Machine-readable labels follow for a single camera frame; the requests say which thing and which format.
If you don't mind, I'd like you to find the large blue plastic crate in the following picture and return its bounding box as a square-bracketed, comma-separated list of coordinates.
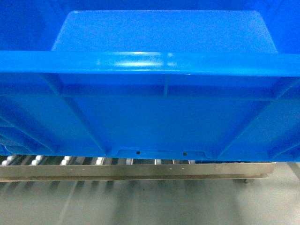
[0, 0, 300, 162]

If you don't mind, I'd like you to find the stainless steel flow rack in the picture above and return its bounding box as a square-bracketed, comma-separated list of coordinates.
[0, 153, 300, 185]

